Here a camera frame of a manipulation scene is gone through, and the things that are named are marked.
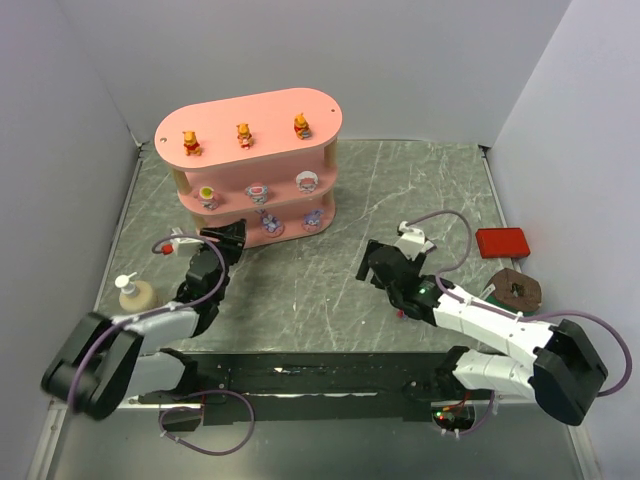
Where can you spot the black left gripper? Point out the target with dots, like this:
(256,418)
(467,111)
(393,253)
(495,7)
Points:
(223,240)

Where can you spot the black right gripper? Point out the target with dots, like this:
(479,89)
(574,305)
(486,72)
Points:
(373,265)

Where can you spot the pink cup toy yellow top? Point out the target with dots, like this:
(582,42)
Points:
(208,198)

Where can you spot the pink cloud toy blue bows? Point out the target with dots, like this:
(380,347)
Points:
(258,193)

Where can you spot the pink white frilly toy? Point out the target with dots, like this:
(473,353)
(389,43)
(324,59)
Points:
(307,181)

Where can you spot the orange bear toy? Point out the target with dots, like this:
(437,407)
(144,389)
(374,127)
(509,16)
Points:
(191,144)
(244,136)
(301,127)

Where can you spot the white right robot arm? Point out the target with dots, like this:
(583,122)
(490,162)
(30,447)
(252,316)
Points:
(556,366)

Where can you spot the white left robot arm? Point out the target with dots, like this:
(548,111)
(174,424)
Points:
(106,360)

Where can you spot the pink three-tier wooden shelf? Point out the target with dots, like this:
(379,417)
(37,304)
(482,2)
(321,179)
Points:
(276,157)

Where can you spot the beige round disc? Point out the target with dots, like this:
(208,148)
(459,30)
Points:
(135,296)

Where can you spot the red box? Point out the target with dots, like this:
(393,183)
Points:
(502,243)

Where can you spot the green brown tape roll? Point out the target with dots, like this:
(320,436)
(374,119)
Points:
(513,291)

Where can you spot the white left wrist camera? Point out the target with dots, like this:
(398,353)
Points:
(182,247)

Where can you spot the black base frame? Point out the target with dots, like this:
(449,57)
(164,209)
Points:
(321,386)

